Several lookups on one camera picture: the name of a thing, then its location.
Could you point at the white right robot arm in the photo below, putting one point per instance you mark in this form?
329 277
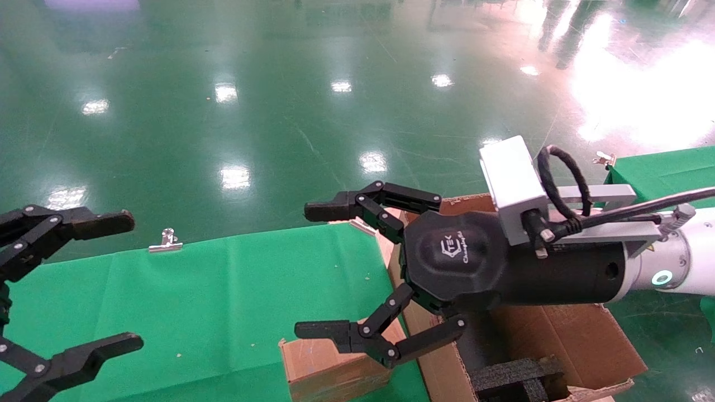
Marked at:
692 262

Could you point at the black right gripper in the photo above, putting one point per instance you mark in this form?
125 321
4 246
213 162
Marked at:
458 257

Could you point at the large open cardboard carton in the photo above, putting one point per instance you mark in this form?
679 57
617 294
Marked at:
581 340

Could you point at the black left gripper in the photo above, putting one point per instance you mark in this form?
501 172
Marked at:
4 304

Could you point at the large green tablecloth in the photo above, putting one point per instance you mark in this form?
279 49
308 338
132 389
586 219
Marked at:
223 301

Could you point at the black foam insert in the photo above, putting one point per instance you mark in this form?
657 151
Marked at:
514 375

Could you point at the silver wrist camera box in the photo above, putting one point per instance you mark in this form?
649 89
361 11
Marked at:
514 178

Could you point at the small green cloth piece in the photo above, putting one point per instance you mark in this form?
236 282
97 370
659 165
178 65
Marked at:
709 315

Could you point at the small brown cardboard box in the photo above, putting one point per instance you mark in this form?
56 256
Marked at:
324 371

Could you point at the silver binder clip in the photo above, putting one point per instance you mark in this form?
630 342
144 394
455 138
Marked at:
364 226
166 244
605 160

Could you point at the green cloth on side table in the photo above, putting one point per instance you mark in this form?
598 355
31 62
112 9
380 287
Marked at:
670 167

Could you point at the silver camera mount bracket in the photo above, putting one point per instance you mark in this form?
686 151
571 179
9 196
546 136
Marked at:
603 194

